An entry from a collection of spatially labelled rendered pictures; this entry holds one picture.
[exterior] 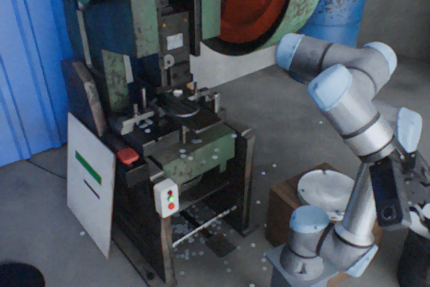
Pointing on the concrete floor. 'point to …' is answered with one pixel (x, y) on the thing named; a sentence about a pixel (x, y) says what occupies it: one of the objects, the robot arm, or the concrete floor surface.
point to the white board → (91, 181)
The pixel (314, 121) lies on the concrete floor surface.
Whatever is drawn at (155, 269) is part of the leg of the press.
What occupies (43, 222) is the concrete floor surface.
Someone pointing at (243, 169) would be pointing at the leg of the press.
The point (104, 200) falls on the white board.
